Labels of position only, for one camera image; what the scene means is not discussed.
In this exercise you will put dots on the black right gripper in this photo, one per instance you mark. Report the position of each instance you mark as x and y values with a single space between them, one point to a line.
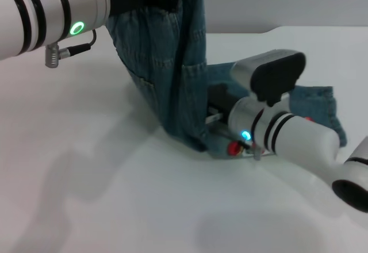
222 103

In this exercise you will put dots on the right robot arm silver white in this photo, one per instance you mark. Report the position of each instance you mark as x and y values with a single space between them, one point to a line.
293 138

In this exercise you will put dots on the blue denim shorts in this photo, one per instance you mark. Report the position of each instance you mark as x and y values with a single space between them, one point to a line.
178 77

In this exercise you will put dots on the right wrist camera black silver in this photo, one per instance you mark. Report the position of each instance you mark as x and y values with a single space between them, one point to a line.
273 74

